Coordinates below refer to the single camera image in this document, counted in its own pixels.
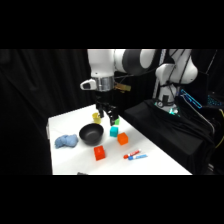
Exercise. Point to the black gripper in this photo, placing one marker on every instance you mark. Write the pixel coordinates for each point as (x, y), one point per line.
(104, 98)

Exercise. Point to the red cube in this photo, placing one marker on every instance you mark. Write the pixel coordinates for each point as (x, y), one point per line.
(99, 153)

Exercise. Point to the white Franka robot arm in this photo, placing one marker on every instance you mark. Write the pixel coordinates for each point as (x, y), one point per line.
(103, 63)

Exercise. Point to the green cube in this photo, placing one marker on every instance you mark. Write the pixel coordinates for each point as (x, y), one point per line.
(117, 121)

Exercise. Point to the teal cube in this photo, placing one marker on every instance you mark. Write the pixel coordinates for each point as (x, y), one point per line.
(114, 131)

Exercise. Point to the black bowl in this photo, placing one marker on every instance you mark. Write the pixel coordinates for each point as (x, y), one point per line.
(91, 134)

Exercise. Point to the orange cube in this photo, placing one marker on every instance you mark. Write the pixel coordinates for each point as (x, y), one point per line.
(122, 138)

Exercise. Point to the yellow cup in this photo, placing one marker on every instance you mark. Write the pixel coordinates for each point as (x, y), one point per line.
(96, 118)

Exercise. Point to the red marker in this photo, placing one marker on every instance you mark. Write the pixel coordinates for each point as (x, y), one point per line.
(132, 153)

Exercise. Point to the blue crumpled cloth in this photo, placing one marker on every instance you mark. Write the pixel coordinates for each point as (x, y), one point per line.
(66, 140)

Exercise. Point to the blue marker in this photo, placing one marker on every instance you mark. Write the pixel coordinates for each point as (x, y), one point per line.
(137, 156)

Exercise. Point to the black cloth-covered stand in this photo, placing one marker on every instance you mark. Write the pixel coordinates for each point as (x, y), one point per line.
(166, 133)

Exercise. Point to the small green light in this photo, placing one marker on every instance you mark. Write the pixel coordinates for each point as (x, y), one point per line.
(172, 111)

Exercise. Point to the black curtain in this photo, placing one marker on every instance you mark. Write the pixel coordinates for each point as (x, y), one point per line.
(33, 100)

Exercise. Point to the blue-edged panel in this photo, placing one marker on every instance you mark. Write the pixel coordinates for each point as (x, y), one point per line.
(191, 98)

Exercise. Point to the blue-lit keyboard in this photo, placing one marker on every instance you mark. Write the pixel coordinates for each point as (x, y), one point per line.
(216, 100)

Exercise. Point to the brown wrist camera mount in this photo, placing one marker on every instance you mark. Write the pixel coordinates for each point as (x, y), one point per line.
(122, 87)

